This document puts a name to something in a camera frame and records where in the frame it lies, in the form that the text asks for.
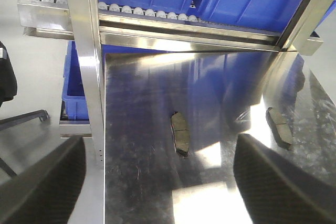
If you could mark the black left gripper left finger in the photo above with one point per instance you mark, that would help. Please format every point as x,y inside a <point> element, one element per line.
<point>47,191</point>

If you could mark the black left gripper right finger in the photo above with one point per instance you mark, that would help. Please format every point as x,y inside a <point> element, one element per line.
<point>274,190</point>

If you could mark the dark brake pad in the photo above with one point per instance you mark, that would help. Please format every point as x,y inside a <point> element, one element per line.
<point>279,127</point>
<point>181,134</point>

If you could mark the lower blue plastic bin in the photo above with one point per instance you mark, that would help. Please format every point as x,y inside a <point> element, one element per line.
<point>73,94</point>

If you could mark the black office chair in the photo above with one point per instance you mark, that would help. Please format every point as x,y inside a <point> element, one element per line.
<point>9,91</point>

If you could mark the right blue plastic bin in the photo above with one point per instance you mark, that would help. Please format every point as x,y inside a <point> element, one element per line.
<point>257,1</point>

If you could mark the stainless steel rack frame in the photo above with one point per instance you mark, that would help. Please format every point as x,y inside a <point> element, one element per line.
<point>139,66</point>

